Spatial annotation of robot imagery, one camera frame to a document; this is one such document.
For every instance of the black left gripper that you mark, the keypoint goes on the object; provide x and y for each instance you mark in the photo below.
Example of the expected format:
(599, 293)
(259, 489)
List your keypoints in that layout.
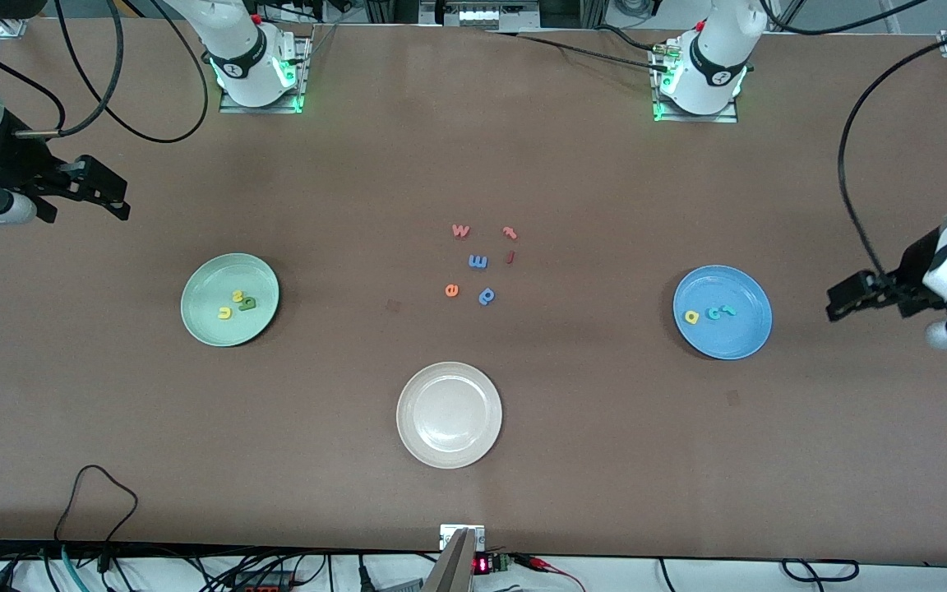
(907, 279)

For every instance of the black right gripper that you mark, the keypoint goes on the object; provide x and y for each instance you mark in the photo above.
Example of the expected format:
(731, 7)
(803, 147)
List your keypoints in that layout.
(5, 164)

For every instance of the green foam letter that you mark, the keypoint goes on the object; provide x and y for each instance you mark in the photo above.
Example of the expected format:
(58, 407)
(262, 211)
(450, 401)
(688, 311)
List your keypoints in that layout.
(248, 306)

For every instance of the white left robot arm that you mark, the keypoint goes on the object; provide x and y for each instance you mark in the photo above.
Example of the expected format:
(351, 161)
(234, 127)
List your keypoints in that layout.
(712, 57)

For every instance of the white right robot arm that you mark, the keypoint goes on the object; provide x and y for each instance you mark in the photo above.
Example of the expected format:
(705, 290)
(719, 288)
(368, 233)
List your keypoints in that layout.
(243, 49)

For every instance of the blue plate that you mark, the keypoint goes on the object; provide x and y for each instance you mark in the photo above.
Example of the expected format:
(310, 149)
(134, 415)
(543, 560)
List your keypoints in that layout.
(724, 337)

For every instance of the green plate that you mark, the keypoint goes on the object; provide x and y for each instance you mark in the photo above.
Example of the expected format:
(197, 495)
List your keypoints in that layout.
(210, 288)

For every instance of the blue foam letter p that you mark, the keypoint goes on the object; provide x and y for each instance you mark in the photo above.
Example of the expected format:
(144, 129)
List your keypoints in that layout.
(486, 296)

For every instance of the blue foam letter m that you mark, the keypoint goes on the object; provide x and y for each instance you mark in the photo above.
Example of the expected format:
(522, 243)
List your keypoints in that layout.
(478, 262)

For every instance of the beige plate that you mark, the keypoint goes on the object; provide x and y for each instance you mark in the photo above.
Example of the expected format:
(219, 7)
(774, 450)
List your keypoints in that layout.
(449, 415)

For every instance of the grey control box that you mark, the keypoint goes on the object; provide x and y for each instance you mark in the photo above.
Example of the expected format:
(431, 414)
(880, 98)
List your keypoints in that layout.
(482, 15)

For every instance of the red LED display module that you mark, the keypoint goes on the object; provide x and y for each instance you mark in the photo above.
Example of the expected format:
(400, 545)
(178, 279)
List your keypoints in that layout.
(482, 565)

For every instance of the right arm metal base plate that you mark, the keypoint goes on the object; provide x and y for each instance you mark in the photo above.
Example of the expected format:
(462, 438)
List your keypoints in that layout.
(260, 109)

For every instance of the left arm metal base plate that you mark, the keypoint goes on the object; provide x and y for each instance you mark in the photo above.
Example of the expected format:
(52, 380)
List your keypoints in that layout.
(691, 118)

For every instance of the grey camera mount bar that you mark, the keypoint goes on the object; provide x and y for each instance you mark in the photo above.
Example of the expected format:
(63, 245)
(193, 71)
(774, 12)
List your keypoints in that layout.
(453, 567)

